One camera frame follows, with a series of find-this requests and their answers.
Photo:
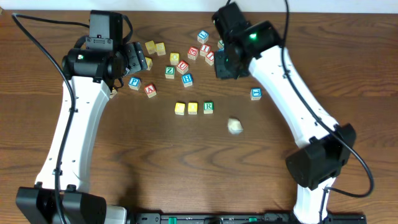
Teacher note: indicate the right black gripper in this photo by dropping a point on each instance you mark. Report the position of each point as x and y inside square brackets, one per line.
[222, 66]

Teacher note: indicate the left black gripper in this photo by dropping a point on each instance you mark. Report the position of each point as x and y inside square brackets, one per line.
[135, 58]

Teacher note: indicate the green R block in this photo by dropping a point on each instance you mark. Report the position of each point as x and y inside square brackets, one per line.
[208, 107]

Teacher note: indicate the yellow o block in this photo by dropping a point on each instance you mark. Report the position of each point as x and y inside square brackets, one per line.
[174, 58]
[192, 108]

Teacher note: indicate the blue l block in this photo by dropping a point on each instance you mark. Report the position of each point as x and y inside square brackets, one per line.
[203, 36]
[234, 126]

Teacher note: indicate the yellow C block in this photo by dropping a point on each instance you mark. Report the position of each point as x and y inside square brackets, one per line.
[180, 108]

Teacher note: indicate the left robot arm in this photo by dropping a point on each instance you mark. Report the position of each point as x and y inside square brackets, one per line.
[61, 192]

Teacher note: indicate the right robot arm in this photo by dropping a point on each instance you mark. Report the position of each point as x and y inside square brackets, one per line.
[324, 146]

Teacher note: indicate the yellow block beside green L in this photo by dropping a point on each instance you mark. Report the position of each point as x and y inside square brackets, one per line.
[149, 63]

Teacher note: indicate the yellow block far left pair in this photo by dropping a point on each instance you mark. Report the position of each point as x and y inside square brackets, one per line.
[150, 46]

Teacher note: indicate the green 4 block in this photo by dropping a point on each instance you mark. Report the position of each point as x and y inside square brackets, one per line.
[220, 44]

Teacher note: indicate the red I block lower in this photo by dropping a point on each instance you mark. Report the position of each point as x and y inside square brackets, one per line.
[210, 58]

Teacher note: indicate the red i block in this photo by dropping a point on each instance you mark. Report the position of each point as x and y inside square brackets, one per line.
[204, 50]
[210, 58]

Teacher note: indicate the blue P block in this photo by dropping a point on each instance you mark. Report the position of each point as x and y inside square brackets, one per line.
[134, 83]

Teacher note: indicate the yellow S block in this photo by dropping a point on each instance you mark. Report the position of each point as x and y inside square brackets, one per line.
[160, 49]

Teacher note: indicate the red I block upper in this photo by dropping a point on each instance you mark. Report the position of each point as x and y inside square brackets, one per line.
[204, 50]

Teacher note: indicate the red A block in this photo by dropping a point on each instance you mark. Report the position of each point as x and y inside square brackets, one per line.
[150, 90]

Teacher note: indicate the green Z block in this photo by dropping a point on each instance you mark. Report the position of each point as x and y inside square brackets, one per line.
[170, 72]

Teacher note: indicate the blue L block top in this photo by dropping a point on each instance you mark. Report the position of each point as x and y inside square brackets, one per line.
[203, 36]

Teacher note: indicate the blue T block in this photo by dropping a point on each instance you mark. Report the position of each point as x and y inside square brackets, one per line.
[255, 94]

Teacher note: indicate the red E block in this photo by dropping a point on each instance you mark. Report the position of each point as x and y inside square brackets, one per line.
[193, 53]

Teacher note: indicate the red U block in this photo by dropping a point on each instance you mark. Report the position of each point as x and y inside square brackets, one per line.
[182, 67]

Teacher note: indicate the blue H block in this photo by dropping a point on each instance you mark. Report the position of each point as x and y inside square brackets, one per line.
[187, 80]

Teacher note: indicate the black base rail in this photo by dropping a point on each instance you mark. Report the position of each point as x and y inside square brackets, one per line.
[156, 218]

